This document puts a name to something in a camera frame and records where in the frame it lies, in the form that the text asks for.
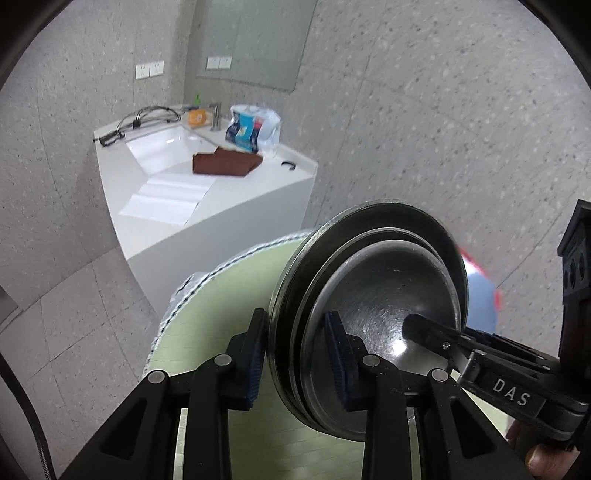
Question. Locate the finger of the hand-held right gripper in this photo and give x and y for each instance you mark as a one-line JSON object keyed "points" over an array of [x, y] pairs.
{"points": [[512, 350], [434, 334]]}

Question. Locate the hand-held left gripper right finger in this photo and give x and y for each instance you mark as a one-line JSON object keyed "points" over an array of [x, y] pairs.
{"points": [[337, 364]]}

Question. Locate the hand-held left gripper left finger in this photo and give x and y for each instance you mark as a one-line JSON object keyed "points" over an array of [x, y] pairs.
{"points": [[254, 369]]}

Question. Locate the blue square plate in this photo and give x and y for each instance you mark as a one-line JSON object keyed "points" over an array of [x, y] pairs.
{"points": [[480, 297]]}

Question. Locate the red plastic basin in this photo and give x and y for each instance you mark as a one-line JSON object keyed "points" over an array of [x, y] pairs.
{"points": [[465, 256]]}

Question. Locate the large steel bowl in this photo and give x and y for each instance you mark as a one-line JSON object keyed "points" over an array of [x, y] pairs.
{"points": [[369, 216]]}

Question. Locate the person's right hand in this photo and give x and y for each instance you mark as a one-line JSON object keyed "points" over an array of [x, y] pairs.
{"points": [[545, 457]]}

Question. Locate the green round tablecloth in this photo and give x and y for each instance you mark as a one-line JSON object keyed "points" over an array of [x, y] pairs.
{"points": [[221, 304]]}

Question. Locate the white sink counter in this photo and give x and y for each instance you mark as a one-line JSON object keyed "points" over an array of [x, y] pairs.
{"points": [[221, 217]]}

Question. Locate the small black hook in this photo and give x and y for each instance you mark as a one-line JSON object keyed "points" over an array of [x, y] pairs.
{"points": [[289, 165]]}

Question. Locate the brown cloth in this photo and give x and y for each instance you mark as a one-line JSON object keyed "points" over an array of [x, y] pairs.
{"points": [[226, 162]]}

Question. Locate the plastic bag with packets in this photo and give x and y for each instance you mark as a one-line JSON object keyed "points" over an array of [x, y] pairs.
{"points": [[251, 129]]}

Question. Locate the metal faucet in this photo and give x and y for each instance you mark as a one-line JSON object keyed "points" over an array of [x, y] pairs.
{"points": [[216, 117]]}

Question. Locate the orange soap bottle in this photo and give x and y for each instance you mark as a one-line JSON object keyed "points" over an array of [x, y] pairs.
{"points": [[197, 117]]}

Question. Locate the white wall outlet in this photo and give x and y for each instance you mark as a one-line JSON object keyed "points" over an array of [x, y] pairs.
{"points": [[149, 69]]}

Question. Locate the wall mirror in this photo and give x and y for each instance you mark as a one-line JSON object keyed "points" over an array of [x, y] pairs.
{"points": [[263, 37]]}

